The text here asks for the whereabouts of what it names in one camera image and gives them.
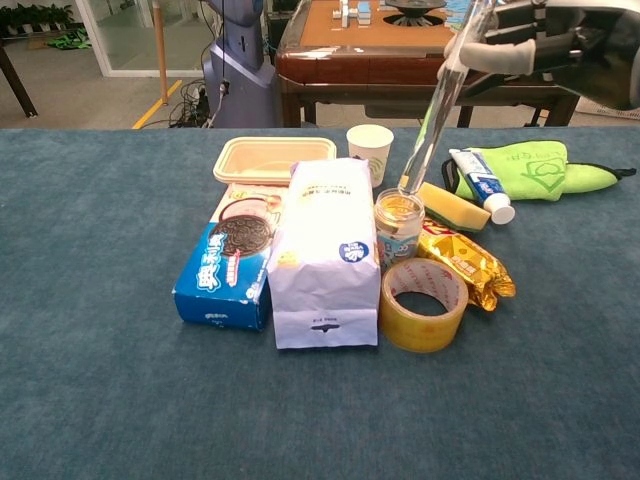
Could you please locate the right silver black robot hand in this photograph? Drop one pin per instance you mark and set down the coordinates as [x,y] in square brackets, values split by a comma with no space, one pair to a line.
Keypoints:
[590,45]

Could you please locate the clear glass test tube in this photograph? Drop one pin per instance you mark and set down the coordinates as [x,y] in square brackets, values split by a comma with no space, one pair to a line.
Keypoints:
[440,100]

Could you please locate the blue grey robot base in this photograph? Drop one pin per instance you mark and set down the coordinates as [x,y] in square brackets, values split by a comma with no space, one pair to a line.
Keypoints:
[240,75]

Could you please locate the white blue toothpaste tube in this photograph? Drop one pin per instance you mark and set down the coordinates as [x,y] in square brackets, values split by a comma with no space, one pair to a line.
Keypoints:
[482,185]

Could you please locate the green cloth with black trim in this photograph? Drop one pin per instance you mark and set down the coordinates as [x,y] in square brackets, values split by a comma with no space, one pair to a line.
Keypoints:
[550,175]

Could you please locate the black mahjong table centre dome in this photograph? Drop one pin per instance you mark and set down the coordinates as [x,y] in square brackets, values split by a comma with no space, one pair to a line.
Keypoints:
[415,10]

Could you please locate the yellow sponge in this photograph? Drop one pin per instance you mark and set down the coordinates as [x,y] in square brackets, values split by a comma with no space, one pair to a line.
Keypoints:
[450,205]

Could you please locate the brown mahjong table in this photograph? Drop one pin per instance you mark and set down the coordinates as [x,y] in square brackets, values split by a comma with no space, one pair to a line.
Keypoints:
[375,70]

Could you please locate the white paper cup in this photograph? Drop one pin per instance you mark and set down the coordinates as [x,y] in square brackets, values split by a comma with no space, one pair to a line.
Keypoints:
[372,145]

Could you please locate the gold snack package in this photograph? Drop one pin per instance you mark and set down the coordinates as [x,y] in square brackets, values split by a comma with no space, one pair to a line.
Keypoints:
[465,260]

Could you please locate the clear glass jar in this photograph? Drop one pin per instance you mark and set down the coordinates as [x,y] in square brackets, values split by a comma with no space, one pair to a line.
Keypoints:
[399,235]

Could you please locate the white paper bag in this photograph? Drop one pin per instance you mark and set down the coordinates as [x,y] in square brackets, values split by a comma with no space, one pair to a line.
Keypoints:
[325,240]

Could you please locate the yellow tape roll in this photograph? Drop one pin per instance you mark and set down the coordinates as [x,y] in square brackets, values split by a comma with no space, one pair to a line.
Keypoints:
[420,332]

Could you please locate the beige plastic food tray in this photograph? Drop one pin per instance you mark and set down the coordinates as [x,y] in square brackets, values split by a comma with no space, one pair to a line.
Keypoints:
[265,157]

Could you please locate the wooden pole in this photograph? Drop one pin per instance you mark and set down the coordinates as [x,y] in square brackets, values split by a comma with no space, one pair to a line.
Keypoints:
[161,50]

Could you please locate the blue cookie box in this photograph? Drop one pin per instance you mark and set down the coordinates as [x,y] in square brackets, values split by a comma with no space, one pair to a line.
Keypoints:
[220,280]

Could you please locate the green potted plants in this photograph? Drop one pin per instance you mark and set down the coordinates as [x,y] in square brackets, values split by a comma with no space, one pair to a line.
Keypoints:
[35,17]

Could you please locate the dark table leg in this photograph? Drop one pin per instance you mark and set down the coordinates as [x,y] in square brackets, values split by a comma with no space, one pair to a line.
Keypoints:
[17,80]

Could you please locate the blue table cloth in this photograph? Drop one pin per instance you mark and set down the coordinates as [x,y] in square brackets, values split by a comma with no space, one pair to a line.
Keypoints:
[125,390]

